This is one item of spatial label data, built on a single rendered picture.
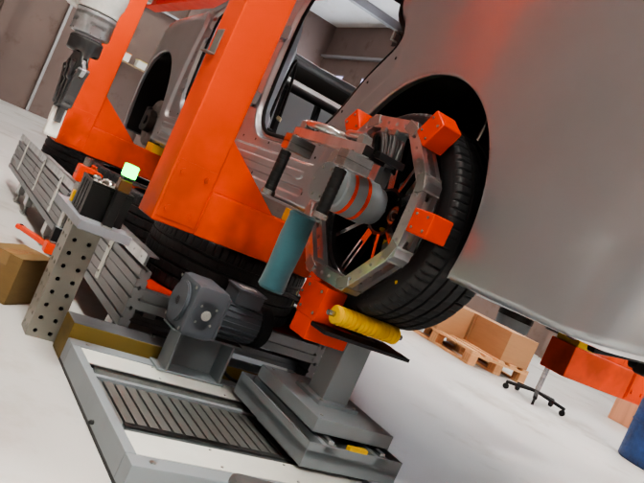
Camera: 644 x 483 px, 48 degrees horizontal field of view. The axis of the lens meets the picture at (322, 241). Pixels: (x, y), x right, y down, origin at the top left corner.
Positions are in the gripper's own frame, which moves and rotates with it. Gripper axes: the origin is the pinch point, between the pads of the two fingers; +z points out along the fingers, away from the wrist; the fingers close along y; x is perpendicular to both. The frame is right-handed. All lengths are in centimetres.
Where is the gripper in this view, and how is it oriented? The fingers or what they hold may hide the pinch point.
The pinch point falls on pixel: (55, 121)
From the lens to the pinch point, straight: 177.7
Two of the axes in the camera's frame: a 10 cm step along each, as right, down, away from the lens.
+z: -3.9, 9.2, 0.5
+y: 5.5, 2.8, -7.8
